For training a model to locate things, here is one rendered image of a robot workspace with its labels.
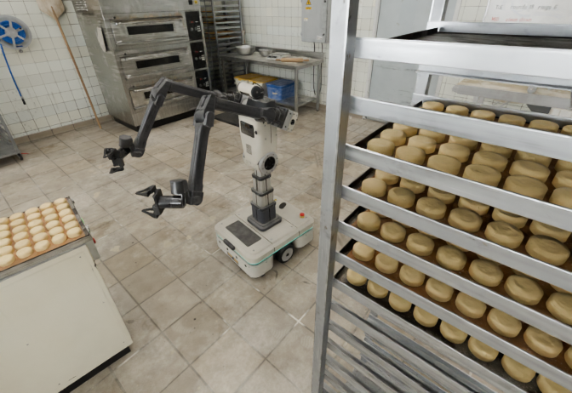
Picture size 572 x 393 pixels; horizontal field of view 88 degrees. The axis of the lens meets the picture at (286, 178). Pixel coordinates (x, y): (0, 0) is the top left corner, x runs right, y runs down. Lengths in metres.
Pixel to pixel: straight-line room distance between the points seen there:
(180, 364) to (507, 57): 1.97
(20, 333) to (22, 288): 0.22
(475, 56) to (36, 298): 1.69
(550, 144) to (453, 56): 0.16
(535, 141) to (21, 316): 1.77
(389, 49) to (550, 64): 0.19
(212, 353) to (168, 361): 0.24
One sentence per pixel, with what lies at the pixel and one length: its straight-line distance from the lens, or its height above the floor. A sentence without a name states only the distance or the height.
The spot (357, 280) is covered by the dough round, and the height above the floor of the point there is 1.15.
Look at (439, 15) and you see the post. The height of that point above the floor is 1.71.
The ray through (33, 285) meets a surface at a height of 0.76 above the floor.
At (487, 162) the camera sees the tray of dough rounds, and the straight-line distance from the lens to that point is 0.60.
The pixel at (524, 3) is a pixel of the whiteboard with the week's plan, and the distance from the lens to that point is 4.53.
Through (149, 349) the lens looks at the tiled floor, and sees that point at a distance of 2.17.
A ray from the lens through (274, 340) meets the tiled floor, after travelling 2.03.
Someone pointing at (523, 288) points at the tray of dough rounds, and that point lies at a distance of 0.65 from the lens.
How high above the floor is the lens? 1.75
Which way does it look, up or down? 31 degrees down
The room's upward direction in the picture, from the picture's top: 1 degrees counter-clockwise
